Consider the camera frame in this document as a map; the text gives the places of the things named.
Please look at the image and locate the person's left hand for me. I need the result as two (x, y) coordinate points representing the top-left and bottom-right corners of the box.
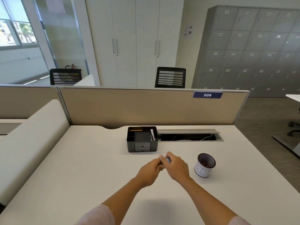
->
(135, 158), (166, 188)

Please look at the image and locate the person's right hand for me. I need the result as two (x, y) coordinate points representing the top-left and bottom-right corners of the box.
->
(159, 152), (191, 184)

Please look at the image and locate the person's right forearm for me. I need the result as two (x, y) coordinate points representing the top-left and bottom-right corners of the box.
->
(179, 177), (252, 225)

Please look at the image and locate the person's left forearm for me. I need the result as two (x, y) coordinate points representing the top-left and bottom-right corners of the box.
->
(75, 178), (150, 225)

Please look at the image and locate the black desk organizer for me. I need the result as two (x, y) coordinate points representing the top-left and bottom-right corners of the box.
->
(127, 126), (158, 153)

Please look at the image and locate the black mesh cup with paper label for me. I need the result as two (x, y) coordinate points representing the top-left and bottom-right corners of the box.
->
(194, 153), (216, 178)

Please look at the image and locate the beige desk partition panel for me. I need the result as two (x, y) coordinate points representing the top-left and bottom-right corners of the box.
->
(57, 87), (250, 130)

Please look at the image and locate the blue number plate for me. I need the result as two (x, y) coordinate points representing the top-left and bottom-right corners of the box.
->
(193, 91), (223, 99)

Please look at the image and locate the black mesh office chair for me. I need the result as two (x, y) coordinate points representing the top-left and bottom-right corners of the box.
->
(49, 68), (82, 86)
(155, 67), (186, 88)

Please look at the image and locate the white tall cabinet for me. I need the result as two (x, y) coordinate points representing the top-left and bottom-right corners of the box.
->
(85, 0), (185, 88)

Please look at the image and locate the white desk with chair base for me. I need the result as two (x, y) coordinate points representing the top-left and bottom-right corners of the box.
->
(272, 94), (300, 160)

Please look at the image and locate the red fire extinguisher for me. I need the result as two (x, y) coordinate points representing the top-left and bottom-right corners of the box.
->
(65, 64), (79, 80)

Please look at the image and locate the white curved side divider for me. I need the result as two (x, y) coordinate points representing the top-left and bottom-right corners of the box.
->
(0, 99), (70, 206)

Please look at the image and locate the grey metal locker unit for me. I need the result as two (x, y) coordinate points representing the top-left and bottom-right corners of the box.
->
(198, 5), (300, 97)

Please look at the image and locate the glass door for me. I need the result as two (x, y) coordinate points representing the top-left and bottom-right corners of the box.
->
(32, 0), (90, 76)

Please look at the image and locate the grey cable tray flap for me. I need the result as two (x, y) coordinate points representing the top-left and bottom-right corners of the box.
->
(157, 129), (224, 142)

